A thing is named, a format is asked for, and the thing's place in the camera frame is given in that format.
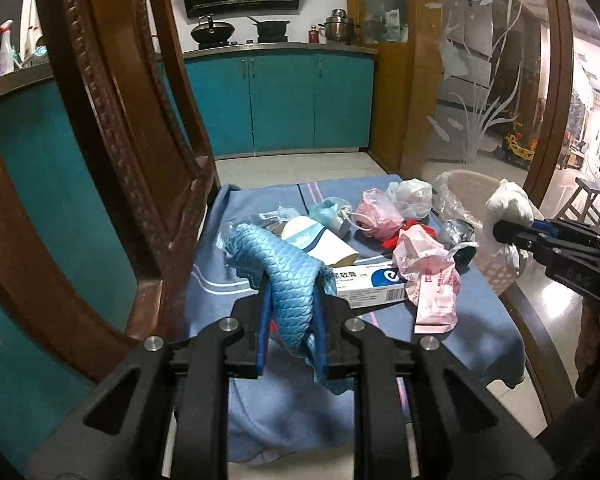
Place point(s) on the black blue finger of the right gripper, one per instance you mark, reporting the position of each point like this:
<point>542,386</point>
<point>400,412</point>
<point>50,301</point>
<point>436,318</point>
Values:
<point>548,238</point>

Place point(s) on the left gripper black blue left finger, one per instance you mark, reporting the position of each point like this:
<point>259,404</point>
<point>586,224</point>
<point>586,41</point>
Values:
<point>162,394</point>

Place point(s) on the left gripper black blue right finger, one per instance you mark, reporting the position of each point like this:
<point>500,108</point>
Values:
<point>418,412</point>

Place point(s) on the white tissue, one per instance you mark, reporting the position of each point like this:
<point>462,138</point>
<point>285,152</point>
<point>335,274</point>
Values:
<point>510,203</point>

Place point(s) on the dark teal foil wrapper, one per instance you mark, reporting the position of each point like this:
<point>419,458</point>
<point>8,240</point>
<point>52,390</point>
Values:
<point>459,238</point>

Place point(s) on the pink white plastic bag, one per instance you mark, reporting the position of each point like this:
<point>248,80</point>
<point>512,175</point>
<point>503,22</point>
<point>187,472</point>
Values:
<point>432,281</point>

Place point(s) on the white blue medicine box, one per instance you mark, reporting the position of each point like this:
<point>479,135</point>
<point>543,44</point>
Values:
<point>369,286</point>

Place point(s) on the light blue quilted wrapper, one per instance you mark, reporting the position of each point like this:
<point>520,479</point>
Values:
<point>297,279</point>

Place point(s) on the blue face mask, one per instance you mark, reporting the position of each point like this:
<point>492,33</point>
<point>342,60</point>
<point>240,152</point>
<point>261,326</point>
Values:
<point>334,214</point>

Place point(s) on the clear plastic wrapper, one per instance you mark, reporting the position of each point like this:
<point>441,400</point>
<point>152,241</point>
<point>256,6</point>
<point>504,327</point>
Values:
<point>272,221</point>

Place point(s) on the white paper cup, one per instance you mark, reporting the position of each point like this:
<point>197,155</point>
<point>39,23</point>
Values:
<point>318,242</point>

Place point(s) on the teal kitchen cabinets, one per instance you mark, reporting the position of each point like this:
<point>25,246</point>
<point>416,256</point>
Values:
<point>259,99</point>

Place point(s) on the person's right hand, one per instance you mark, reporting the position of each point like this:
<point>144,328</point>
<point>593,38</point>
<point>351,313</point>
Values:
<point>588,342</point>

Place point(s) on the wooden stool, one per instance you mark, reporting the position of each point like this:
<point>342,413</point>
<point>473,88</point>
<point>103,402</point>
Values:
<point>583,205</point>

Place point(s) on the yellow toy truck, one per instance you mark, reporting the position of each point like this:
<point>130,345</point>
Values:
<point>513,151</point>

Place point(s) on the pink plastic waste basket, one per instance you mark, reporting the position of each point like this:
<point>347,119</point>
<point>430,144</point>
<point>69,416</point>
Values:
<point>463,195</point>

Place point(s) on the teal side counter cabinet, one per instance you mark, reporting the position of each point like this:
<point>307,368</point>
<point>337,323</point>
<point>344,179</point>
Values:
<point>44,239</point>

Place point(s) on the etched glass sliding door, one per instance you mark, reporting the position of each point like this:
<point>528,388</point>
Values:
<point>476,66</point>

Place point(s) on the blue striped table cloth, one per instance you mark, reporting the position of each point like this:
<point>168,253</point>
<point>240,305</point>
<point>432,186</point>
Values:
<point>286,411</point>

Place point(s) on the steel stock pot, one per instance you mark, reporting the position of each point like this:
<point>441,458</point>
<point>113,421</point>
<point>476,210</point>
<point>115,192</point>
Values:
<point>339,27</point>

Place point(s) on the small red canister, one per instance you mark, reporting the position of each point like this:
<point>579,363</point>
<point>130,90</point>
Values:
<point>313,35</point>

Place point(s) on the carved wooden chair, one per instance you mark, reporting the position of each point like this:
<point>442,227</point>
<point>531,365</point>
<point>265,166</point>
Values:
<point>121,74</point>

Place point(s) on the black cooking pot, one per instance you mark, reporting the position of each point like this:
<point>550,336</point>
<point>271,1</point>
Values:
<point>270,31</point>

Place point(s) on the black wok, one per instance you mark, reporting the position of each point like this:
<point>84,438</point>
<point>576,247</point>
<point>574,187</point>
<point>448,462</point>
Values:
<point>212,33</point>

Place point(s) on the white spray bottle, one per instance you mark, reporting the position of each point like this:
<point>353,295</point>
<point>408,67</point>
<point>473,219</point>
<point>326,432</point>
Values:
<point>6,49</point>

